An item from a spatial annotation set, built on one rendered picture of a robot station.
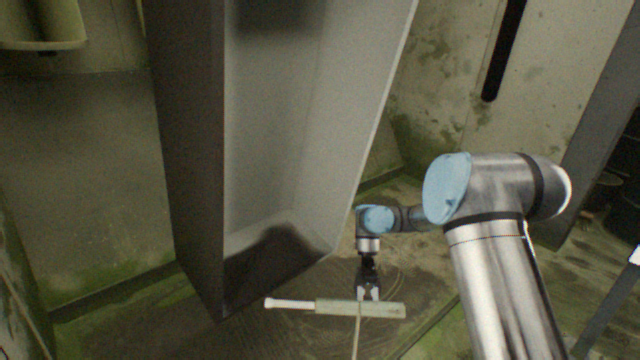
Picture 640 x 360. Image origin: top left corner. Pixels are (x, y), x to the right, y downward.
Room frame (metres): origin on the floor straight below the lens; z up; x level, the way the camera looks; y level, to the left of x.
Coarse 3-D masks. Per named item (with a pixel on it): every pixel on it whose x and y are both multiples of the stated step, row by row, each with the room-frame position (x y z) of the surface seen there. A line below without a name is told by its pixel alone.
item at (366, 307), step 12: (276, 300) 0.80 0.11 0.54; (324, 300) 0.78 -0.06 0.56; (336, 300) 0.79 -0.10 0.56; (348, 300) 0.79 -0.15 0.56; (324, 312) 0.76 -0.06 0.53; (336, 312) 0.76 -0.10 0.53; (348, 312) 0.76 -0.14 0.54; (360, 312) 0.76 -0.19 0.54; (372, 312) 0.75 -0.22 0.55; (384, 312) 0.75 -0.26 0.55; (396, 312) 0.74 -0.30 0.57
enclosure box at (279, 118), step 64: (192, 0) 0.65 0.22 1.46; (256, 0) 1.07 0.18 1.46; (320, 0) 1.24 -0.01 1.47; (384, 0) 1.08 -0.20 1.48; (192, 64) 0.68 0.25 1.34; (256, 64) 1.11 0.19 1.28; (320, 64) 1.27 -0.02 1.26; (384, 64) 1.06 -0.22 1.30; (192, 128) 0.71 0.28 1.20; (256, 128) 1.16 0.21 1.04; (320, 128) 1.26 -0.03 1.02; (192, 192) 0.77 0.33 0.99; (256, 192) 1.22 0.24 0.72; (320, 192) 1.24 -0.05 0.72; (192, 256) 0.84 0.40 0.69; (256, 256) 1.06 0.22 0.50; (320, 256) 1.11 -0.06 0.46
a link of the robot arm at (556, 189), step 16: (544, 160) 0.47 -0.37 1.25; (544, 176) 0.44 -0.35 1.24; (560, 176) 0.45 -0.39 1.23; (544, 192) 0.43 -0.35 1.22; (560, 192) 0.43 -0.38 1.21; (400, 208) 0.91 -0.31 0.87; (416, 208) 0.85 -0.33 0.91; (544, 208) 0.42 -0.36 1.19; (560, 208) 0.44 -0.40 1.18; (416, 224) 0.83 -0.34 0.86; (432, 224) 0.75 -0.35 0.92
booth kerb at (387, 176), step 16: (384, 176) 2.56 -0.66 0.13; (144, 272) 1.28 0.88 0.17; (160, 272) 1.33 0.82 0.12; (176, 272) 1.38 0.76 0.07; (112, 288) 1.18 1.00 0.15; (128, 288) 1.22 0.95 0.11; (144, 288) 1.26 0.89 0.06; (64, 304) 1.06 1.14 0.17; (80, 304) 1.09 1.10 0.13; (96, 304) 1.13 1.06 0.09; (64, 320) 1.04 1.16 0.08
